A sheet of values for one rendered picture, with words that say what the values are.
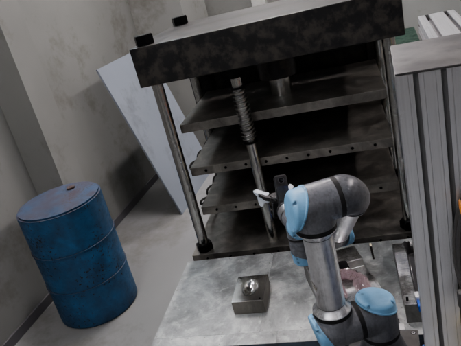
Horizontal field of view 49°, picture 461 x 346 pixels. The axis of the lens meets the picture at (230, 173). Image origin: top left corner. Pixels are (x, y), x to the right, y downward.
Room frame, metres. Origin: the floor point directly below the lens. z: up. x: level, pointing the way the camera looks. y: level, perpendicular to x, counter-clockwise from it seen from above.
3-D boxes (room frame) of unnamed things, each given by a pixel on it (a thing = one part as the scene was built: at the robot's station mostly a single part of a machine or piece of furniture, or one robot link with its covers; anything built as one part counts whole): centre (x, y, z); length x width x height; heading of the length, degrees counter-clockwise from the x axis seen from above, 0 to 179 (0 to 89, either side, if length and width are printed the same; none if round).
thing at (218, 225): (2.83, -0.40, 0.75); 1.30 x 0.84 x 0.06; 74
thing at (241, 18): (2.83, -0.40, 1.75); 1.30 x 0.84 x 0.61; 74
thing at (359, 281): (1.83, -0.37, 0.90); 0.26 x 0.18 x 0.08; 1
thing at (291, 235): (1.49, -0.17, 1.43); 0.11 x 0.08 x 0.09; 6
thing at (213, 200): (2.88, -0.41, 1.01); 1.10 x 0.74 x 0.05; 74
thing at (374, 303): (1.24, -0.32, 1.20); 0.13 x 0.12 x 0.14; 96
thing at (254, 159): (2.55, -0.14, 1.10); 0.05 x 0.05 x 1.30
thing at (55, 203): (3.60, 1.31, 0.49); 0.66 x 0.66 x 0.99
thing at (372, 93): (2.89, -0.42, 1.51); 1.10 x 0.70 x 0.05; 74
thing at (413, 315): (1.82, -0.73, 0.87); 0.50 x 0.26 x 0.14; 164
